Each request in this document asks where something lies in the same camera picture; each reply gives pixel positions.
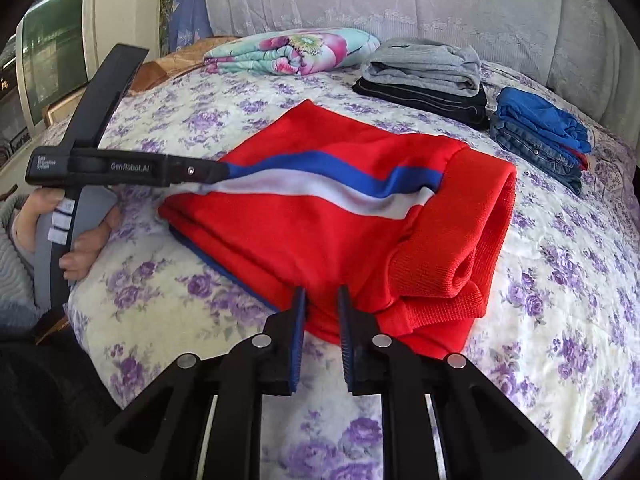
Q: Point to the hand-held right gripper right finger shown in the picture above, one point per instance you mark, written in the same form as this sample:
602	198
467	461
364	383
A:
345	345

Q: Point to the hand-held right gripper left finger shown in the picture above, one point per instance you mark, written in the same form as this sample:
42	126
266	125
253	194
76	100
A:
298	340

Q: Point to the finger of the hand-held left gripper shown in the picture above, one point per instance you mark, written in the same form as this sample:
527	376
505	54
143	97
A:
200	170

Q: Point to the red pants with striped band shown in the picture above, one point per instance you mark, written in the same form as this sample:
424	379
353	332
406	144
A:
310	240

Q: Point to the person's left forearm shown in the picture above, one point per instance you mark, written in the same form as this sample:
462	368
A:
15	280

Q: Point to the person's left hand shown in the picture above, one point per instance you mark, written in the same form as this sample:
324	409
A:
90	242

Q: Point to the wooden headboard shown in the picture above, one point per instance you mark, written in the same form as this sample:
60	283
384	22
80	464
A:
150	72

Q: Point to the white framed window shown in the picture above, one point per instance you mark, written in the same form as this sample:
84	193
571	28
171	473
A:
50	50

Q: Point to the folded turquoise floral quilt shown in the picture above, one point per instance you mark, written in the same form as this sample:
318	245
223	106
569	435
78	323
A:
280	50

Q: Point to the hanging blue cloth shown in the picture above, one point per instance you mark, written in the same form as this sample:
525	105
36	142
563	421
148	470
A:
187	10

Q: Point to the purple floral bedspread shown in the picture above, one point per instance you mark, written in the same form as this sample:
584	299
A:
550	285

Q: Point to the folded black garment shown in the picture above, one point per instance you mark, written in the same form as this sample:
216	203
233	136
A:
425	99

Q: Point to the person's dark trouser leg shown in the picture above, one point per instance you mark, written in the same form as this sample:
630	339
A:
45	400

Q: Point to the folded grey garment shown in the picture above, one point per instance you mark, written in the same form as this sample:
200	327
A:
420	65

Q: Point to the white lace cloth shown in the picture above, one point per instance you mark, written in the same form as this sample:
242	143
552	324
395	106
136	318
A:
400	0

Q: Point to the folded blue jeans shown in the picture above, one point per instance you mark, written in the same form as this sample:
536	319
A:
530	152

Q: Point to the folded bright blue garment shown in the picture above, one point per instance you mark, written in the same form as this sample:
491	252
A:
535	115

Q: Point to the folded red garment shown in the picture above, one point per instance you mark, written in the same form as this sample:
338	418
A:
581	160

